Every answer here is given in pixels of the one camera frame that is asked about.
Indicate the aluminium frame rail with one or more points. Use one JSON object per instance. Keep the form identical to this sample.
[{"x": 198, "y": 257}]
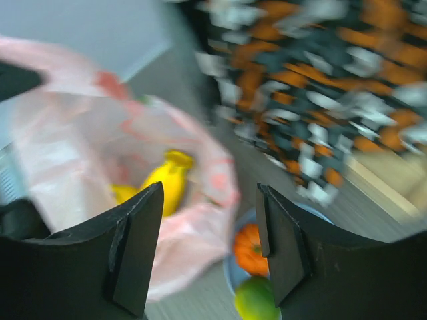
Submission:
[{"x": 12, "y": 187}]

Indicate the yellow banana bunch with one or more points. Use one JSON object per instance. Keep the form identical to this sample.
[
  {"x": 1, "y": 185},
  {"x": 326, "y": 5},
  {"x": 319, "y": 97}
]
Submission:
[{"x": 173, "y": 176}]

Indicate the light blue plate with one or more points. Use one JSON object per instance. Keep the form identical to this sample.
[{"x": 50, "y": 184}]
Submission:
[{"x": 235, "y": 275}]

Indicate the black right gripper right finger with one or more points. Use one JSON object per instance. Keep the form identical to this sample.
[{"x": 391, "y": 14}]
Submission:
[{"x": 321, "y": 271}]

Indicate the wooden clothes rack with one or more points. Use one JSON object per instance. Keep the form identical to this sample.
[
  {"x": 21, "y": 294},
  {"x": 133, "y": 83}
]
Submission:
[{"x": 395, "y": 183}]

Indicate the single yellow banana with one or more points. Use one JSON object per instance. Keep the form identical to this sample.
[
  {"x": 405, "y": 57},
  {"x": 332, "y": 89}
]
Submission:
[{"x": 122, "y": 193}]

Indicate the orange camouflage cloth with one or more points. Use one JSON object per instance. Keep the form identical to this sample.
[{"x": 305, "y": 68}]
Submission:
[{"x": 311, "y": 82}]

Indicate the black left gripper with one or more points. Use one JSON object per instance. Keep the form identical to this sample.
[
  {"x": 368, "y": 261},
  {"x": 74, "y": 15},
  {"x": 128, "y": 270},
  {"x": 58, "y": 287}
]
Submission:
[{"x": 16, "y": 80}]

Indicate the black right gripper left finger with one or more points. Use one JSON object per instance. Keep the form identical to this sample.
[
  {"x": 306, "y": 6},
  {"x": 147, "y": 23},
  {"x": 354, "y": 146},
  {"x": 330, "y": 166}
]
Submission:
[{"x": 98, "y": 269}]

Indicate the green orange citrus fruit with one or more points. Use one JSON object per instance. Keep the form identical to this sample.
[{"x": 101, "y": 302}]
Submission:
[{"x": 254, "y": 300}]

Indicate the pink peach plastic bag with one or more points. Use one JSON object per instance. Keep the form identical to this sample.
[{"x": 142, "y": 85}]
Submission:
[{"x": 81, "y": 132}]

